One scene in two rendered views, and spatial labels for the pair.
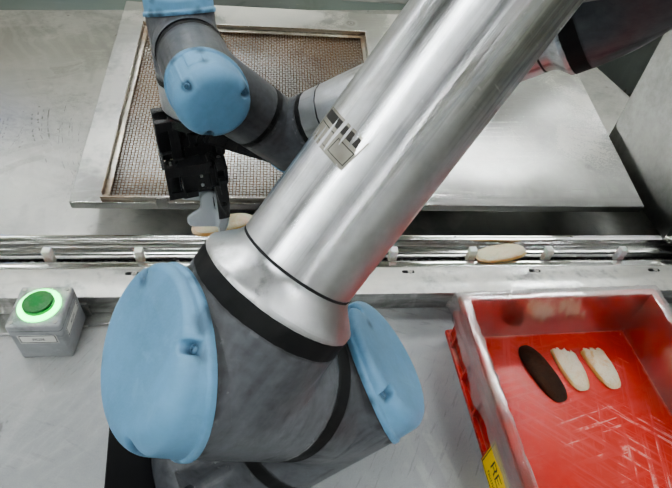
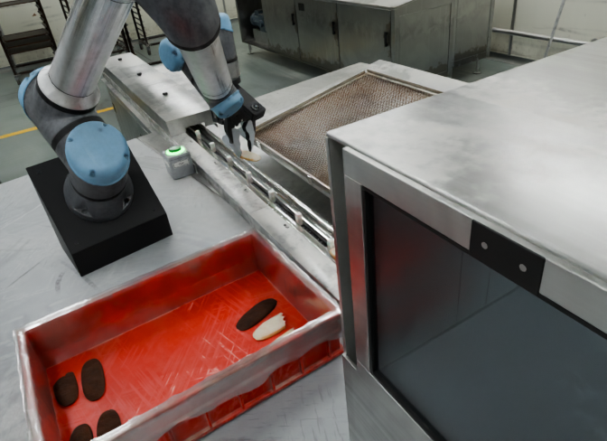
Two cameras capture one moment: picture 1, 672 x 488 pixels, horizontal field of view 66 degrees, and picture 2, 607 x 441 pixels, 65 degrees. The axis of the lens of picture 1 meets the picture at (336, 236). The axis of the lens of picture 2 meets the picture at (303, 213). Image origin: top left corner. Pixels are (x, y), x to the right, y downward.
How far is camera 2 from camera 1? 108 cm
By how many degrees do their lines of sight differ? 56
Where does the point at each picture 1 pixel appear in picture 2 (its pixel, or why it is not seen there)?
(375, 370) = (72, 131)
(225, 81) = (166, 45)
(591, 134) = not seen: hidden behind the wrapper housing
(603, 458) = (201, 359)
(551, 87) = not seen: hidden behind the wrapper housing
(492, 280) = (309, 258)
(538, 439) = (200, 324)
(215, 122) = (167, 63)
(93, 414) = not seen: hidden behind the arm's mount
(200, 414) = (22, 94)
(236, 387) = (30, 94)
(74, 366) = (169, 182)
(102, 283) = (204, 161)
